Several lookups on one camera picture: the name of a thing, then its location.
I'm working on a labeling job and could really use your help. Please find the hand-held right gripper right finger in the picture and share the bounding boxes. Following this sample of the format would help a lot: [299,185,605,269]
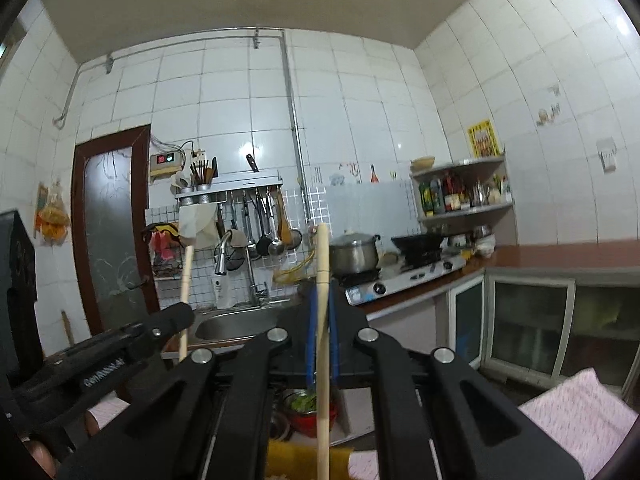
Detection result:
[327,284,585,480]

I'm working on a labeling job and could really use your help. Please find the white wall outlet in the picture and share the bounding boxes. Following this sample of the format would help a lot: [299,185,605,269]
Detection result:
[597,137,619,172]

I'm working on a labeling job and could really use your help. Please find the wooden hanging spatula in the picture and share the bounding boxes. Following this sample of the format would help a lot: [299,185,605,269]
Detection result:
[275,189,292,242]

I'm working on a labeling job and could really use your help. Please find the bundle of dark chopsticks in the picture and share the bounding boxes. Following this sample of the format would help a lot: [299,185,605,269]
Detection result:
[188,157,220,186]

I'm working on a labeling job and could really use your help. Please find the red and yellow rubber gloves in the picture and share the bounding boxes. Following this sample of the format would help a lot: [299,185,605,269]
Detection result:
[142,222,181,262]

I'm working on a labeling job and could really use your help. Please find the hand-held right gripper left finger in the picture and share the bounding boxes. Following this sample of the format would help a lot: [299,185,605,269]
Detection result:
[57,282,321,480]

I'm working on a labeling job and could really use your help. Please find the yellow perforated utensil holder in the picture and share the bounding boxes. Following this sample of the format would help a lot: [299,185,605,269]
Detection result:
[267,439,354,480]

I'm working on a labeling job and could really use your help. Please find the stack of white bowls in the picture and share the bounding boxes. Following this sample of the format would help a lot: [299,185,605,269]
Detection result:
[449,227,497,259]

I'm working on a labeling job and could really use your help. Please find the metal wall pipe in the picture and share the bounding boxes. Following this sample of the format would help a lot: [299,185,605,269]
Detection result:
[53,27,309,222]

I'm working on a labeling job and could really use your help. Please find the black wok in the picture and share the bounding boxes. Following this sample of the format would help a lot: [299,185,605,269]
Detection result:
[390,232,446,257]

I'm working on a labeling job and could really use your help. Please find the metal hanging ladle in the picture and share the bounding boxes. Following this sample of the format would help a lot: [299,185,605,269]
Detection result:
[267,194,286,257]

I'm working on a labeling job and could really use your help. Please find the red label bottle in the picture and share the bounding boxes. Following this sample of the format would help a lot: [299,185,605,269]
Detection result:
[444,176,463,212]

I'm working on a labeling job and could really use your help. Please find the black hanging ladle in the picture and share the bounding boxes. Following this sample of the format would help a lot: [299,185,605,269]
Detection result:
[254,190,274,257]

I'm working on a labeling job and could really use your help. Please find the plastic bag of oranges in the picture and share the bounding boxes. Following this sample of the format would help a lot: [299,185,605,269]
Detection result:
[33,182,71,247]

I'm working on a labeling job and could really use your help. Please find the steel gas stove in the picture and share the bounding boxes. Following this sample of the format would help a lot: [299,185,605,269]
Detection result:
[344,255,469,307]

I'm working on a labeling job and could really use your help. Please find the yellow hose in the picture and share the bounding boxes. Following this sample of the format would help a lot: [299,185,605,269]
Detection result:
[272,250,319,286]

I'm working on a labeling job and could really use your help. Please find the pink floral tablecloth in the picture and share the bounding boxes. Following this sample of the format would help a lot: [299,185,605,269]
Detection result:
[85,367,640,480]

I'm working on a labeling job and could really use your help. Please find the steel pot with lid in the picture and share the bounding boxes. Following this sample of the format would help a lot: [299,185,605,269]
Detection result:
[328,230,381,276]

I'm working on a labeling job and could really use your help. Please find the red basin with greens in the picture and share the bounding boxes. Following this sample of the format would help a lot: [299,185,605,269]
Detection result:
[284,389,342,437]

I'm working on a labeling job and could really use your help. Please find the metal wall utensil rack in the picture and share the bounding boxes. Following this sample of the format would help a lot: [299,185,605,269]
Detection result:
[174,175,284,207]

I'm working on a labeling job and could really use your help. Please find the metal faucet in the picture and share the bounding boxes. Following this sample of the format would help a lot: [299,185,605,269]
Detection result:
[214,230,271,307]

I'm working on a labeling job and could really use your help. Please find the steel sink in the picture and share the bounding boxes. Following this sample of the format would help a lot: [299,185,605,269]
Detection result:
[192,305,307,344]

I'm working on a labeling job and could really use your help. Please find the yellow wall poster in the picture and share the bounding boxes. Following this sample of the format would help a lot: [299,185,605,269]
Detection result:
[467,119,500,159]

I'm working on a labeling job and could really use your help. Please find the beige controller box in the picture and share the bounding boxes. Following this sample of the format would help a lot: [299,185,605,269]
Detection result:
[150,152,184,179]

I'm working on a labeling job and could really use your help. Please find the white hanging cloth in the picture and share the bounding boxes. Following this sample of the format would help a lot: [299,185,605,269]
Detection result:
[178,205,219,251]

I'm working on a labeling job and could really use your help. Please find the person's left hand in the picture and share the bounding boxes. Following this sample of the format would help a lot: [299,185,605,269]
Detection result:
[20,406,119,478]

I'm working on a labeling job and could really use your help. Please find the corner wall shelf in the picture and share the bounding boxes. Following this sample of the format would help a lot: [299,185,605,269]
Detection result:
[409,156,516,221]

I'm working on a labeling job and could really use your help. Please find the white soap bottle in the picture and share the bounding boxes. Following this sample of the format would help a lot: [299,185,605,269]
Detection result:
[215,275,236,310]

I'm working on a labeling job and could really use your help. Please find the kitchen counter cabinet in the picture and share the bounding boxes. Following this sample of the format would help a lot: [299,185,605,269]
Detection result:
[435,245,640,392]

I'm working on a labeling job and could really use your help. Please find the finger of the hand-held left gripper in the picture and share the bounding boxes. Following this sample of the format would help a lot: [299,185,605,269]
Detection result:
[117,304,196,361]

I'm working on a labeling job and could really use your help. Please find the brown framed glass door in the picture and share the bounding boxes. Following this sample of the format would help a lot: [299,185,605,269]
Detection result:
[71,125,162,337]

